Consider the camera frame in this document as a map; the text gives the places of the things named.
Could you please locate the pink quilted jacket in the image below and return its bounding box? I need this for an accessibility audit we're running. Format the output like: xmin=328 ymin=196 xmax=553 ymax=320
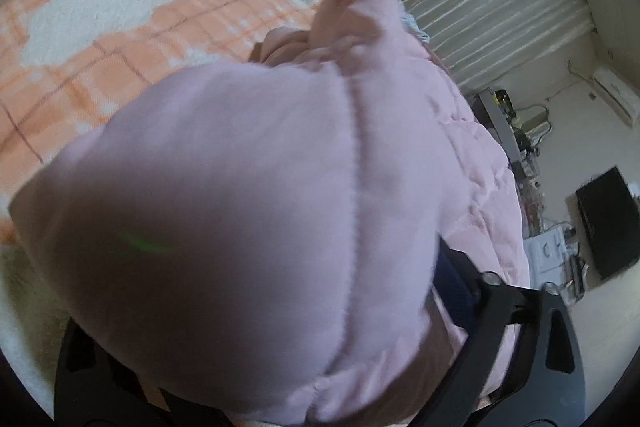
xmin=10 ymin=0 xmax=529 ymax=426

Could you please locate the white drawer cabinet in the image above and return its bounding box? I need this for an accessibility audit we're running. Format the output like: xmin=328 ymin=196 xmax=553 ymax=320
xmin=524 ymin=225 xmax=587 ymax=299

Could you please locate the grey curved desk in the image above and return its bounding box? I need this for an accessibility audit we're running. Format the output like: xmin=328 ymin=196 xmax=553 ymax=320
xmin=470 ymin=86 xmax=544 ymax=238

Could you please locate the white air conditioner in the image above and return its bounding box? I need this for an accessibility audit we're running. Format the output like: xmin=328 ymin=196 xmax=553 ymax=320
xmin=592 ymin=66 xmax=640 ymax=128

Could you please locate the orange white plaid blanket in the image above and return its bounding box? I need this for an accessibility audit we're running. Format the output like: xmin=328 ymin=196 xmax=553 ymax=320
xmin=0 ymin=0 xmax=329 ymax=243

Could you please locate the black wall television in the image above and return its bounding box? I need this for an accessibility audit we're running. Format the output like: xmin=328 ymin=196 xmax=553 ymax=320
xmin=576 ymin=167 xmax=639 ymax=282

